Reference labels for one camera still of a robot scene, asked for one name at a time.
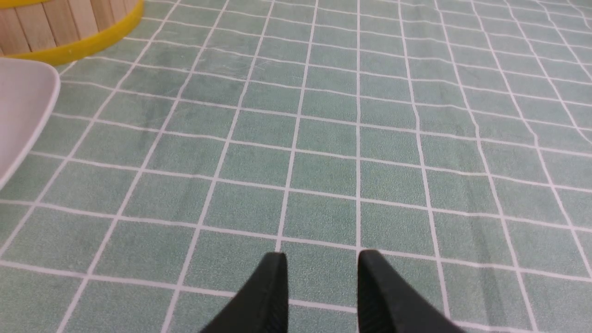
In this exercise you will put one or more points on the white square plate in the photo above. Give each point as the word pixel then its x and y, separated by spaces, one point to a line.
pixel 29 91

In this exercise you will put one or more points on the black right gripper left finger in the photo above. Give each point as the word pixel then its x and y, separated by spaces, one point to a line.
pixel 262 303

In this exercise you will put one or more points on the bamboo steamer basket yellow rim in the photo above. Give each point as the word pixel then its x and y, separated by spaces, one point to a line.
pixel 63 31

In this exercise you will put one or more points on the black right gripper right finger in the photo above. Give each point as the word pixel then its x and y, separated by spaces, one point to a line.
pixel 388 304

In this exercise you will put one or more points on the green checkered tablecloth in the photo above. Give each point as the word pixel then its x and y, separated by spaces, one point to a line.
pixel 454 136

